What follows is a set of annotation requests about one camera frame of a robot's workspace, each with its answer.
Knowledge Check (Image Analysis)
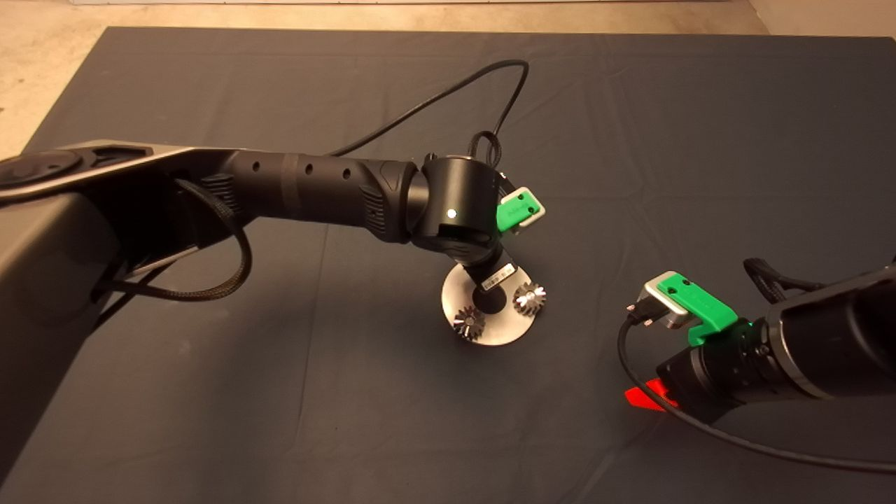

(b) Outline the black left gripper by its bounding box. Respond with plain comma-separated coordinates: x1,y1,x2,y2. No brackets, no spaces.
458,248,517,293

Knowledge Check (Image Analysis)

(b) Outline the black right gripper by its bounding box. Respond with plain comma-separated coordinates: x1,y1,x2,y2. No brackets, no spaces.
625,325,779,426

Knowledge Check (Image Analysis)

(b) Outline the small steel planetary gear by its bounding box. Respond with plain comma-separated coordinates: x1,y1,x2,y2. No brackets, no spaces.
512,281,547,316

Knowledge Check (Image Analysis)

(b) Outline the white bevel gear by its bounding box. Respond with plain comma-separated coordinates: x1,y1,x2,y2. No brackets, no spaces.
452,306,486,342

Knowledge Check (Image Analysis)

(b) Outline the round metal carrier plate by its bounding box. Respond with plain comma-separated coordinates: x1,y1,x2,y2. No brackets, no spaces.
441,265,540,347

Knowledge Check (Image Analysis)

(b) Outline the dark grey table cloth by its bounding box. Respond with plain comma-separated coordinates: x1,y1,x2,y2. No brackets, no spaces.
0,27,896,504

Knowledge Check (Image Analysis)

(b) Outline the green left camera mount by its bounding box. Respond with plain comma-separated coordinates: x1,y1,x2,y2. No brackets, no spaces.
497,188,543,235

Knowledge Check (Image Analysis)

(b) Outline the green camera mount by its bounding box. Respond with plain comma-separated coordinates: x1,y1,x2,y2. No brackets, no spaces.
661,274,739,346
497,188,543,235

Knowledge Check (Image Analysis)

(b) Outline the silver left camera box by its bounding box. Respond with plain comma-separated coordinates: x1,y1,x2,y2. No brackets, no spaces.
518,186,547,228

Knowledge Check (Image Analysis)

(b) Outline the silver camera box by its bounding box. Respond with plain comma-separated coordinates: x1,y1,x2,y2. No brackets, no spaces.
644,272,694,330
518,186,547,228

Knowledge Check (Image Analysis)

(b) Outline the silver right camera box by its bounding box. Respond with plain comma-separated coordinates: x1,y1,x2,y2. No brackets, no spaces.
644,272,694,330

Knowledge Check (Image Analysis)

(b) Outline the green right camera mount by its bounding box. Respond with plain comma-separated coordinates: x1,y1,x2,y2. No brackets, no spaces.
661,274,739,346

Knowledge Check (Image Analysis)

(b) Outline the braided black left arm cable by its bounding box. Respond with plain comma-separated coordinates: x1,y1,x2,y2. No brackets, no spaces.
468,131,503,169

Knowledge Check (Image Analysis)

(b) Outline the braided black arm cable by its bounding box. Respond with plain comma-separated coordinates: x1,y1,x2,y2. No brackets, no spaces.
743,258,827,293
468,131,503,169

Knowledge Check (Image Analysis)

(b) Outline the braided black right arm cable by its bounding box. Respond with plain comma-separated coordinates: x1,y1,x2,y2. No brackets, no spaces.
743,258,827,293

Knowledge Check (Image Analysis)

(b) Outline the thin black left camera cable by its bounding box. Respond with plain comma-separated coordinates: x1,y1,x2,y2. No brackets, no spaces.
329,59,530,156

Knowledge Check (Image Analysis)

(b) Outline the thick black arm cable loop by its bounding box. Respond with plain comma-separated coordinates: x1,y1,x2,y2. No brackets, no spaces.
94,178,253,302

